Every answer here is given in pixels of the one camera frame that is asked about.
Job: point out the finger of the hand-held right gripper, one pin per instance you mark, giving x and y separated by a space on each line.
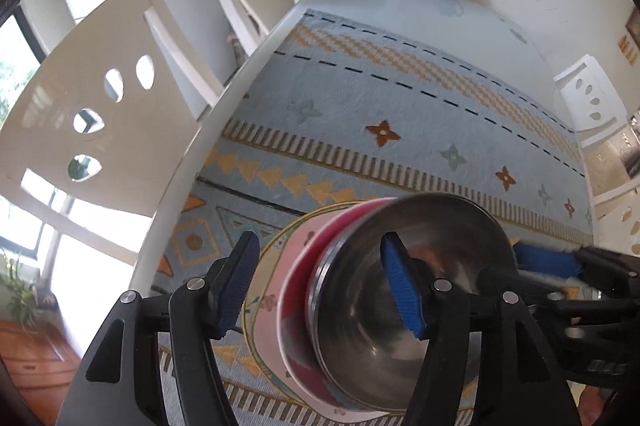
547 260
520 286

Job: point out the wooden cabinet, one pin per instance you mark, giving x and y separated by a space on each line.
35 356

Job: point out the green potted plant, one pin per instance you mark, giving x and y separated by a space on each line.
20 296

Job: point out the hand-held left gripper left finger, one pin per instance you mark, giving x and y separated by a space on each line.
237 286

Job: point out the patterned blue table mat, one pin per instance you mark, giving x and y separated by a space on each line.
400 95

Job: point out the person's right hand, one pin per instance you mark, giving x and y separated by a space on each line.
592 406

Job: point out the framed wall picture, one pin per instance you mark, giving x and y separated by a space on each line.
634 35

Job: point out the magenta steel bowl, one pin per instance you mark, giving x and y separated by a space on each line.
370 356

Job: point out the pink patterned bowl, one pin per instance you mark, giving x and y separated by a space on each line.
295 266

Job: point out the hexagonal floral plate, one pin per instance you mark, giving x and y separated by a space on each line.
262 276

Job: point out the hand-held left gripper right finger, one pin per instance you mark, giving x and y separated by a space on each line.
402 286

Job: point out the window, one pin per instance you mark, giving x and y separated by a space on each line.
10 55

